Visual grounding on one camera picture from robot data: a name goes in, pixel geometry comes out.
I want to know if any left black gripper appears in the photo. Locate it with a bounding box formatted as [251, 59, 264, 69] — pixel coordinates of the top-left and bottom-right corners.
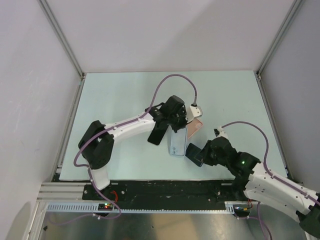
[167, 107, 192, 133]

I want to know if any blue smartphone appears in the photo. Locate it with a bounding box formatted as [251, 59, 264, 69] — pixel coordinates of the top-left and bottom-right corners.
[184, 142, 205, 168]

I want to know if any light blue phone case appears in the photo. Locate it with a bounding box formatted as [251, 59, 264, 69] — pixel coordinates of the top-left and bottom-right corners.
[169, 127, 188, 157]

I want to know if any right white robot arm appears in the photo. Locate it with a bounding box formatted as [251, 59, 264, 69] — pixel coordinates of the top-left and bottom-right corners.
[185, 136, 320, 238]

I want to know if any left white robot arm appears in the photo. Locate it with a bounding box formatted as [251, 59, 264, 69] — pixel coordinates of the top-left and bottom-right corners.
[78, 95, 193, 200]

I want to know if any pink phone case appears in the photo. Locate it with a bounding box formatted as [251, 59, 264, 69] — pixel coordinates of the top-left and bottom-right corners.
[186, 118, 203, 139]

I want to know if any black white-edged smartphone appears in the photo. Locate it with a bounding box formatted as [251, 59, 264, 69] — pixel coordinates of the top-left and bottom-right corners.
[147, 124, 169, 146]

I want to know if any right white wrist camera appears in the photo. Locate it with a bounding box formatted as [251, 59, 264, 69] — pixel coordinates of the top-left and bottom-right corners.
[213, 126, 229, 140]

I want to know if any white slotted cable duct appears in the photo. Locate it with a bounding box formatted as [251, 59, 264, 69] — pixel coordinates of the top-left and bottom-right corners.
[46, 202, 235, 214]

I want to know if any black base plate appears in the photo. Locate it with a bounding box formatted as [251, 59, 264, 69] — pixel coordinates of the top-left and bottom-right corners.
[82, 180, 248, 210]

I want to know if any left aluminium frame post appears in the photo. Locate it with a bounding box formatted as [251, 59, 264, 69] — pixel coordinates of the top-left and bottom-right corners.
[37, 0, 85, 81]

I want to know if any aluminium frame post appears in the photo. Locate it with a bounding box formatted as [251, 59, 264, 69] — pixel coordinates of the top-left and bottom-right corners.
[37, 0, 85, 81]
[255, 0, 306, 80]

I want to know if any right aluminium frame post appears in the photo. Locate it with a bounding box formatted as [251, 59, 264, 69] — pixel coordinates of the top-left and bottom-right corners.
[255, 0, 306, 80]

